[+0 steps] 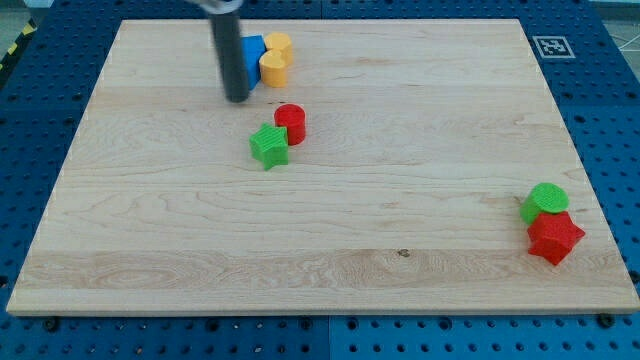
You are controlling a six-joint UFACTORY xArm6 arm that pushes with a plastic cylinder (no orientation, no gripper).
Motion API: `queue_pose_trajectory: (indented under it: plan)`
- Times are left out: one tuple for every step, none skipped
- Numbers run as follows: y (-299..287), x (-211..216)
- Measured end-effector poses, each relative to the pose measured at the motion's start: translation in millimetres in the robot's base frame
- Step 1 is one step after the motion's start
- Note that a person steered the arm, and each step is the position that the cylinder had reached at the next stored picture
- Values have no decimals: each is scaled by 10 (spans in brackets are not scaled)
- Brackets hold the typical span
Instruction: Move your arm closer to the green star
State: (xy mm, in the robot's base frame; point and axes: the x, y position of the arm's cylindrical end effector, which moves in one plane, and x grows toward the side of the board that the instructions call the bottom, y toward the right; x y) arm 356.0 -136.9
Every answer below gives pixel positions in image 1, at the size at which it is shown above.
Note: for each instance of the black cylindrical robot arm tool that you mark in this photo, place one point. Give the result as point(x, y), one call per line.
point(228, 45)

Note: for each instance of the green star block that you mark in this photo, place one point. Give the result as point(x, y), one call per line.
point(269, 145)

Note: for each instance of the red star block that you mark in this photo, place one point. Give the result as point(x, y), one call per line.
point(553, 236)

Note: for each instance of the red cylinder block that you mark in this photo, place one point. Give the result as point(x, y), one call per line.
point(293, 118)

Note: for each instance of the wooden board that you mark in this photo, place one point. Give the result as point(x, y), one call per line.
point(423, 139)

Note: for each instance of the yellow heart block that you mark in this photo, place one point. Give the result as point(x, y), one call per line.
point(273, 69)

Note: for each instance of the yellow cylinder block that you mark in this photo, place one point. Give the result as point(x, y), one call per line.
point(281, 42)

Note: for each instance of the blue triangular block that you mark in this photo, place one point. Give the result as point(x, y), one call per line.
point(254, 47)

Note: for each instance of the green cylinder block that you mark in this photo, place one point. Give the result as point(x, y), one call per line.
point(543, 198)

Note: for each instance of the white fiducial marker tag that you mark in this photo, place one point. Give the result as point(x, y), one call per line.
point(553, 47)

